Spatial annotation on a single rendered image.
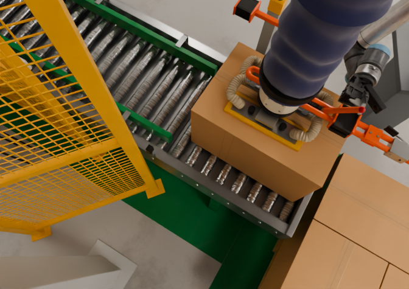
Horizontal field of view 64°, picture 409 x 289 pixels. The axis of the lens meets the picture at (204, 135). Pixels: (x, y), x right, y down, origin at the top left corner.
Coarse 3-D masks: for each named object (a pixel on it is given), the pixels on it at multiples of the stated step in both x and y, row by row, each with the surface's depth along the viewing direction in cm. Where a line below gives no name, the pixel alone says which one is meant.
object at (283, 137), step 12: (240, 96) 136; (228, 108) 134; (252, 108) 131; (252, 120) 132; (288, 120) 133; (264, 132) 131; (276, 132) 130; (288, 132) 131; (288, 144) 129; (300, 144) 130
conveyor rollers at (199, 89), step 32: (0, 0) 200; (0, 32) 192; (96, 32) 194; (128, 32) 195; (32, 64) 186; (64, 64) 186; (128, 64) 189; (160, 64) 188; (160, 96) 182; (192, 96) 182; (128, 128) 174; (192, 160) 169; (256, 192) 165
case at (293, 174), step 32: (224, 64) 143; (224, 96) 138; (256, 96) 138; (192, 128) 154; (224, 128) 133; (224, 160) 168; (256, 160) 141; (288, 160) 129; (320, 160) 130; (288, 192) 153
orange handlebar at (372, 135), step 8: (264, 16) 135; (272, 16) 135; (248, 72) 126; (256, 72) 127; (256, 80) 125; (320, 104) 123; (328, 104) 123; (312, 112) 122; (320, 112) 121; (328, 120) 121; (368, 128) 119; (376, 128) 119; (360, 136) 119; (368, 136) 118; (376, 136) 118; (384, 136) 119; (368, 144) 120; (376, 144) 117; (408, 160) 116
